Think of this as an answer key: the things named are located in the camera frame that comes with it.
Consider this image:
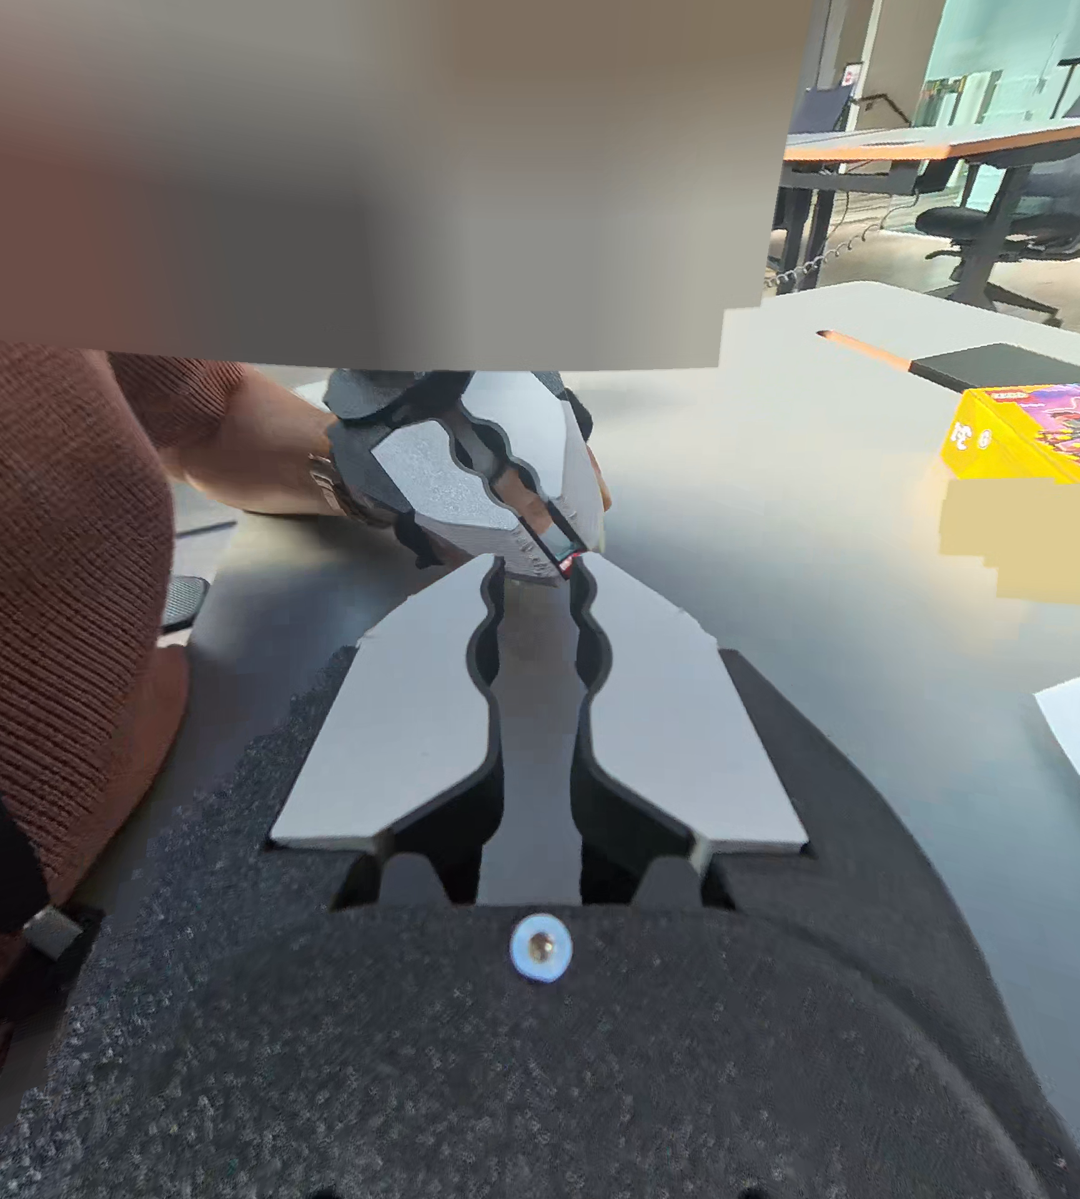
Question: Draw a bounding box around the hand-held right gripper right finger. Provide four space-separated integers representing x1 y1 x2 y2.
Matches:
568 551 812 862

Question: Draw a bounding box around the long wood edged desk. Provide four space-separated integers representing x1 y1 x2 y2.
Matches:
769 113 1080 302

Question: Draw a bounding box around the orange strap wristwatch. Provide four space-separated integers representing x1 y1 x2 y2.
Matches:
306 451 363 522

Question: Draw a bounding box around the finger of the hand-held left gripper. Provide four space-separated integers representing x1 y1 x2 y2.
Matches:
461 372 611 559
376 416 571 586

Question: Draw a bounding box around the colourful cardboard lego box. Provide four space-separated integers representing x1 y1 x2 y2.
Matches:
939 381 1080 546

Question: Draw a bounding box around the black mesh office chair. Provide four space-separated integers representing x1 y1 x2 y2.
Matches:
159 575 212 635

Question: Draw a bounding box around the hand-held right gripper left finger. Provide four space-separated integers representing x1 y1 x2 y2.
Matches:
271 555 507 858

